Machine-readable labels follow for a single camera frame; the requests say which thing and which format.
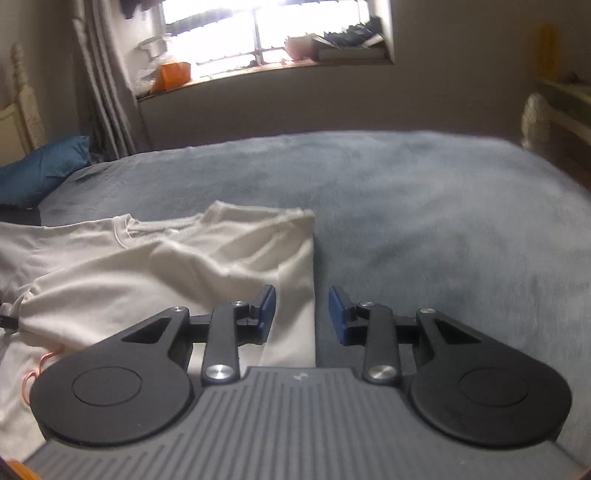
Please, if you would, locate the cream bear hoodie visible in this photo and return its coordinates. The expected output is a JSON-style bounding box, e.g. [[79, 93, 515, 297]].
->
[[1, 202, 315, 460]]

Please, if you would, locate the blue pillow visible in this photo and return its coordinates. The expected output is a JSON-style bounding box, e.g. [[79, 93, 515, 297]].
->
[[0, 136, 91, 208]]

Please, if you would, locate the grey fleece bed blanket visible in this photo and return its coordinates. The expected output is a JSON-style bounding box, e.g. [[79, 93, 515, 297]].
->
[[40, 132, 590, 463]]

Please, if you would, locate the cream carved headboard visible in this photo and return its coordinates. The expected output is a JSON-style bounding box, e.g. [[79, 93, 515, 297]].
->
[[0, 42, 47, 166]]

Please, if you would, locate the grey curtain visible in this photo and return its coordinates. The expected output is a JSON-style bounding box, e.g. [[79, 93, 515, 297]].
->
[[71, 1, 149, 161]]

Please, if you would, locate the orange bag on sill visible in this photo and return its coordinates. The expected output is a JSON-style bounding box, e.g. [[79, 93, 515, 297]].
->
[[150, 62, 191, 94]]

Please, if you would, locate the white ribbed lamp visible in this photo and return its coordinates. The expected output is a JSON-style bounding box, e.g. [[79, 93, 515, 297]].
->
[[521, 92, 553, 153]]

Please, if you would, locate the white wooden desk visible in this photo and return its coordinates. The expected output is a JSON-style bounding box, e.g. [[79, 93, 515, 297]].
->
[[535, 78, 590, 190]]

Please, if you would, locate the pink flower pot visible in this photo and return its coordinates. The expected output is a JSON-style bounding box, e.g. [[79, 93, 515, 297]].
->
[[284, 35, 315, 62]]

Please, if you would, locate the yellow box on desk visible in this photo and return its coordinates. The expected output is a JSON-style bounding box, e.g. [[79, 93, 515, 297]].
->
[[537, 24, 562, 81]]

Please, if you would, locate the dark hanging garment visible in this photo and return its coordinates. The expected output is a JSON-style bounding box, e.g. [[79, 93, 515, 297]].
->
[[119, 0, 162, 20]]

